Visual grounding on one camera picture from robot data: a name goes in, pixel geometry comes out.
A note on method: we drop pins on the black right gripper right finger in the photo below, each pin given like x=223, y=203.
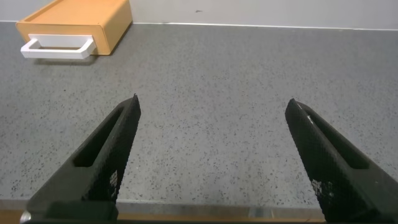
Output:
x=339, y=177

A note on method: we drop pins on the yellow drawer case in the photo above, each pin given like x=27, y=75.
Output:
x=77, y=12

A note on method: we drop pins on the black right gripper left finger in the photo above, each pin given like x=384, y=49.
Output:
x=93, y=174

